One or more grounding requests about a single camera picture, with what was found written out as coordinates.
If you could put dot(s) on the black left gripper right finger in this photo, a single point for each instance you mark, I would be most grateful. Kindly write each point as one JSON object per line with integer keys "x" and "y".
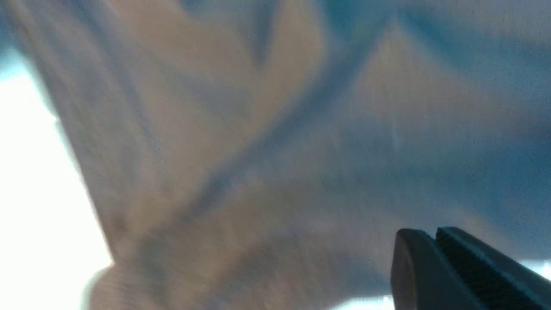
{"x": 497, "y": 281}

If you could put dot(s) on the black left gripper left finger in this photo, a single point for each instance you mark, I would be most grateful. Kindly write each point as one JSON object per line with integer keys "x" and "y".
{"x": 423, "y": 279}

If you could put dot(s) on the dark gray long-sleeve top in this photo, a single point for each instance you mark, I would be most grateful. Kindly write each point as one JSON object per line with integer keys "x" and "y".
{"x": 262, "y": 154}

